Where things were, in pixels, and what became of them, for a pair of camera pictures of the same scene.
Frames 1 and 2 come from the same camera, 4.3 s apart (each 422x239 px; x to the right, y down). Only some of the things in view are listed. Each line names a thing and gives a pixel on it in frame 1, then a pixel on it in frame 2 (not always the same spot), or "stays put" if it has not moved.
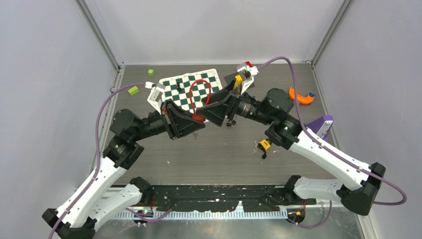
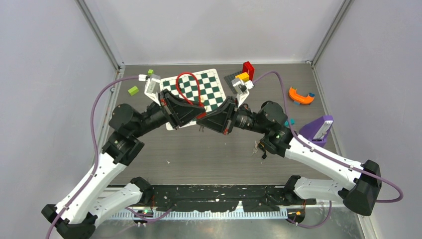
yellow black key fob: (263, 145) stays put
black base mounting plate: (222, 198) stays put
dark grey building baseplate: (231, 77) stays put
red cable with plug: (196, 118) to (202, 113)
